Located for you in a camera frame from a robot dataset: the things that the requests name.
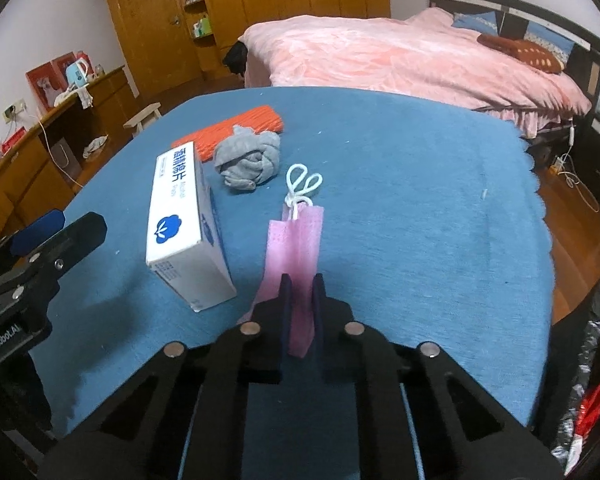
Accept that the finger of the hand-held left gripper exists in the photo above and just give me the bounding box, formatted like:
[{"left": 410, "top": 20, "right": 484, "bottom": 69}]
[
  {"left": 312, "top": 274, "right": 563, "bottom": 480},
  {"left": 40, "top": 274, "right": 295, "bottom": 480}
]

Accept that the pink face mask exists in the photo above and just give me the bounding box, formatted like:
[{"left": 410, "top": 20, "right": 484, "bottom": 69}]
[{"left": 237, "top": 162, "right": 326, "bottom": 359}]

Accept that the red bag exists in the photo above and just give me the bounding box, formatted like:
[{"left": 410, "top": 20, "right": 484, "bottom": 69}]
[{"left": 574, "top": 379, "right": 600, "bottom": 441}]

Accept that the blue tablecloth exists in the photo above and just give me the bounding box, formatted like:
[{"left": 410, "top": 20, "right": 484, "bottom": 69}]
[{"left": 30, "top": 87, "right": 556, "bottom": 480}]

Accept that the white box with blue print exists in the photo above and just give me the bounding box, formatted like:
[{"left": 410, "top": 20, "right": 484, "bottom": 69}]
[{"left": 146, "top": 141, "right": 238, "bottom": 313}]

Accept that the grey cloth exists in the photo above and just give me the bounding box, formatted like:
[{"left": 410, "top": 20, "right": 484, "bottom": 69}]
[{"left": 214, "top": 125, "right": 282, "bottom": 195}]

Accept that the wooden desk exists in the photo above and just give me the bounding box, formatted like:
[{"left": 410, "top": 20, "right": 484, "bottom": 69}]
[{"left": 0, "top": 67, "right": 136, "bottom": 256}]

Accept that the orange foam net sheet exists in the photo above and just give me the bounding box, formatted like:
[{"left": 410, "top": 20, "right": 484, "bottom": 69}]
[{"left": 172, "top": 105, "right": 284, "bottom": 163}]

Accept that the white paper bag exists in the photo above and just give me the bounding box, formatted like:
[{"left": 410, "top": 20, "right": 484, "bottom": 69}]
[{"left": 50, "top": 140, "right": 73, "bottom": 168}]

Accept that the small red box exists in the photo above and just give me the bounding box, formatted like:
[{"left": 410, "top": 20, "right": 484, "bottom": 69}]
[{"left": 1, "top": 127, "right": 27, "bottom": 153}]

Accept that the white wooden stool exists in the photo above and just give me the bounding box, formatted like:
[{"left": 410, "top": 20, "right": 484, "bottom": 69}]
[{"left": 123, "top": 102, "right": 163, "bottom": 136}]

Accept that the black garment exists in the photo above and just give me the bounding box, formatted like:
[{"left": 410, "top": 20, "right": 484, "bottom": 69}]
[{"left": 223, "top": 40, "right": 251, "bottom": 78}]

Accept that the bed with pink blanket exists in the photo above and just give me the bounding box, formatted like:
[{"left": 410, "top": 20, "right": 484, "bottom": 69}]
[{"left": 242, "top": 7, "right": 593, "bottom": 138}]

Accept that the light blue kettle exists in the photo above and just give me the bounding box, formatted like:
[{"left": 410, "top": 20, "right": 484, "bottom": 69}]
[{"left": 65, "top": 58, "right": 92, "bottom": 88}]

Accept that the wooden door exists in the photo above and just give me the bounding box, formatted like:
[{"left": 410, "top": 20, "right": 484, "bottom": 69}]
[{"left": 105, "top": 0, "right": 203, "bottom": 98}]

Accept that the brown dotted pillow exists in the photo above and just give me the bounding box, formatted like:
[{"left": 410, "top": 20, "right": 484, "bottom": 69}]
[{"left": 477, "top": 34, "right": 566, "bottom": 75}]

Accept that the blue pillow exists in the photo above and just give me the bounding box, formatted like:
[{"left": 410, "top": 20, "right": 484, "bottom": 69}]
[
  {"left": 522, "top": 20, "right": 578, "bottom": 61},
  {"left": 452, "top": 10, "right": 501, "bottom": 31}
]

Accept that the dark wooden bed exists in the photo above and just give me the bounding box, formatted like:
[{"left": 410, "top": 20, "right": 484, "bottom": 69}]
[{"left": 427, "top": 0, "right": 600, "bottom": 161}]

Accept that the white charging cable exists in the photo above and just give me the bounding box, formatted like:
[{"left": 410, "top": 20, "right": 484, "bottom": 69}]
[{"left": 10, "top": 110, "right": 86, "bottom": 186}]

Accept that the white floor cable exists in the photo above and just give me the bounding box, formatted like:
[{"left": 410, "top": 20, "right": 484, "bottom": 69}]
[{"left": 550, "top": 152, "right": 600, "bottom": 211}]

